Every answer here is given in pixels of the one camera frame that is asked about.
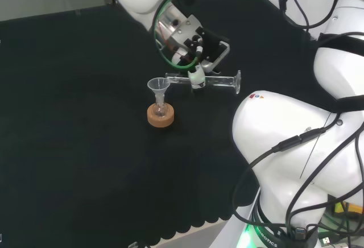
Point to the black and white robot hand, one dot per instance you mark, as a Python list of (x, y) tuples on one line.
[(209, 46)]

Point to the clear graduated cylinder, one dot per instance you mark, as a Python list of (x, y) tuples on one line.
[(221, 80)]

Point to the small round-bottom glass flask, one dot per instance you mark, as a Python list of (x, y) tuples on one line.
[(159, 111)]

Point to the clear plastic funnel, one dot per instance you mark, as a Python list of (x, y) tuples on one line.
[(158, 85)]

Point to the black bench cloth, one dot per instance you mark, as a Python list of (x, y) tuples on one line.
[(85, 117)]

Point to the yellow stop button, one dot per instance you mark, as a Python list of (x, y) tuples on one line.
[(341, 206)]

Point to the silver USB plug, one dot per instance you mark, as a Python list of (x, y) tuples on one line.
[(325, 240)]

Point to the grey metal camera bracket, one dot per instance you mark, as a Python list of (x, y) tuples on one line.
[(223, 53)]

